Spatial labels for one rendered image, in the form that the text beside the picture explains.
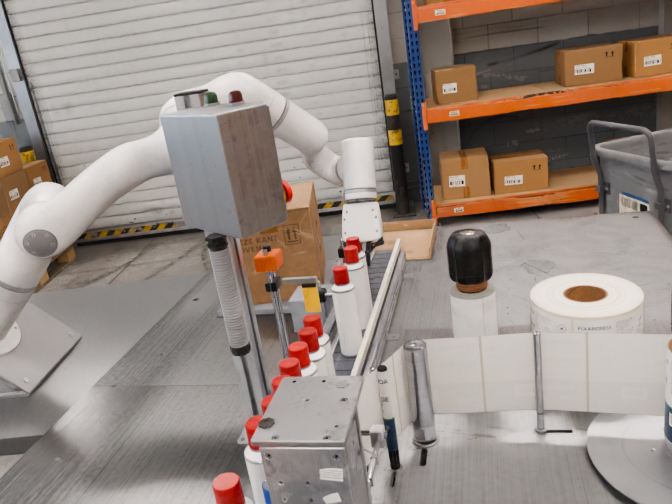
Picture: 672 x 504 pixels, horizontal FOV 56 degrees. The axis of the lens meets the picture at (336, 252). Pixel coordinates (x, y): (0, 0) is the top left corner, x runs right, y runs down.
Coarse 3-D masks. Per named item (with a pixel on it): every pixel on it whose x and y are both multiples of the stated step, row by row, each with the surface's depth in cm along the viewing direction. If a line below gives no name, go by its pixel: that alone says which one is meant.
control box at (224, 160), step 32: (192, 128) 95; (224, 128) 91; (256, 128) 94; (192, 160) 98; (224, 160) 92; (256, 160) 95; (192, 192) 102; (224, 192) 94; (256, 192) 96; (192, 224) 105; (224, 224) 98; (256, 224) 97
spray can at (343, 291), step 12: (336, 276) 134; (348, 276) 135; (336, 288) 135; (348, 288) 134; (336, 300) 135; (348, 300) 135; (336, 312) 137; (348, 312) 136; (348, 324) 137; (348, 336) 138; (360, 336) 139; (348, 348) 139
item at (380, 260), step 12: (384, 252) 199; (372, 264) 191; (384, 264) 189; (396, 264) 189; (372, 276) 182; (372, 288) 174; (372, 300) 166; (384, 300) 165; (372, 336) 147; (336, 348) 144; (336, 360) 139; (348, 360) 138; (336, 372) 134; (348, 372) 134
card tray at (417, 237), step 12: (384, 228) 233; (396, 228) 232; (408, 228) 231; (420, 228) 230; (432, 228) 218; (384, 240) 224; (408, 240) 220; (420, 240) 219; (432, 240) 211; (408, 252) 209; (420, 252) 208
